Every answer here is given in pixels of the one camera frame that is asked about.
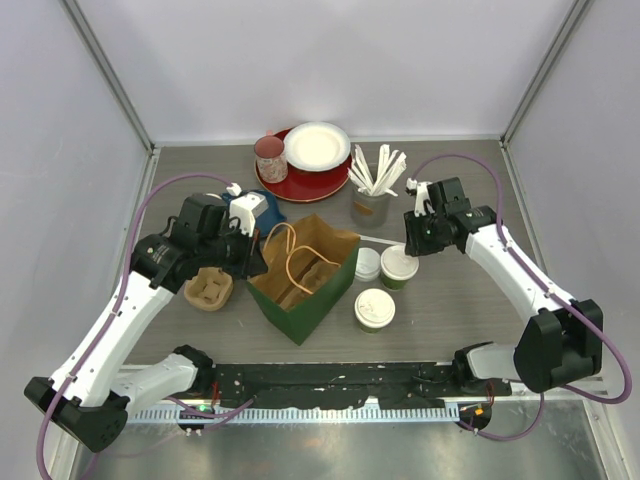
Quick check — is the grey metal utensil tin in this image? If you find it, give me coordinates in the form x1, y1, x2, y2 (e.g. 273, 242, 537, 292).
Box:
350, 189, 392, 228

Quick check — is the green brown paper bag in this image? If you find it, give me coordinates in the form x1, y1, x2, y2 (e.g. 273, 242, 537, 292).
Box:
248, 214, 360, 345

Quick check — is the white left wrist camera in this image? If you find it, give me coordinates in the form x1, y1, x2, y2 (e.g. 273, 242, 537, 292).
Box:
226, 183, 268, 236

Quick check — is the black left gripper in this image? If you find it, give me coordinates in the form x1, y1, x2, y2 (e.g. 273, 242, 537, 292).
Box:
199, 220, 269, 280

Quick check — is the bundle of wrapped white utensils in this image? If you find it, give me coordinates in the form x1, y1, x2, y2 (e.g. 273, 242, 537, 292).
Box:
348, 144, 407, 198

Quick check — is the stack of white lids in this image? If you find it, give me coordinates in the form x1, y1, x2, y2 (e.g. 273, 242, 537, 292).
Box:
355, 247, 381, 282

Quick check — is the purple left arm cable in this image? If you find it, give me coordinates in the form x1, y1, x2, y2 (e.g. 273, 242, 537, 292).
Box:
36, 172, 259, 480

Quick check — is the pink floral mug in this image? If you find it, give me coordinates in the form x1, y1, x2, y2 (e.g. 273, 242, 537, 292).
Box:
254, 131, 288, 184

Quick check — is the wrapped white straw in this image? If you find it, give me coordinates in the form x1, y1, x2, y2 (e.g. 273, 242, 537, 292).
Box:
360, 235, 405, 246

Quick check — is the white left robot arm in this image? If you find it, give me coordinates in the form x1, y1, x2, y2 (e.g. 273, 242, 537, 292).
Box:
24, 192, 268, 453

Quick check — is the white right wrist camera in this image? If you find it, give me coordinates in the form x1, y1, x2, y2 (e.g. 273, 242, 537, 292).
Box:
406, 178, 434, 217

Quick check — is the white paper plate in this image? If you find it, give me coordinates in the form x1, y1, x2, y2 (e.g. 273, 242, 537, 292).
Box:
284, 122, 351, 172

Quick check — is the white cup lid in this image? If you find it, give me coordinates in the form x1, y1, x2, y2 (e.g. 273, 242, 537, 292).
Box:
381, 245, 420, 281
354, 288, 396, 325

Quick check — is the red round tray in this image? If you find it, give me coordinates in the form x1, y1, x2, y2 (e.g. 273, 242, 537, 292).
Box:
254, 127, 351, 203

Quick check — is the green paper coffee cup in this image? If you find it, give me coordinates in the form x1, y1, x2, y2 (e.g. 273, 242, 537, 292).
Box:
358, 322, 388, 334

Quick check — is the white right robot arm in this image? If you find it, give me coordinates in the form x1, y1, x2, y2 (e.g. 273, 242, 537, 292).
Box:
404, 177, 604, 395

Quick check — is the blue shell-shaped dish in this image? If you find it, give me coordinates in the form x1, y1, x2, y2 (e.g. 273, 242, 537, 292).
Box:
220, 189, 286, 239

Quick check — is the cardboard cup carrier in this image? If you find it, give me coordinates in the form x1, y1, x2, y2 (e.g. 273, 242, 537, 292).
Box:
184, 267, 234, 312
280, 260, 340, 311

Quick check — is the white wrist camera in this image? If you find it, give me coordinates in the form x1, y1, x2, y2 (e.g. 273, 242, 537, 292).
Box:
226, 183, 268, 236
406, 178, 434, 217

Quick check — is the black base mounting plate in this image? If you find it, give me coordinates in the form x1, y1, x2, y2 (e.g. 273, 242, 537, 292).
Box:
153, 360, 511, 412

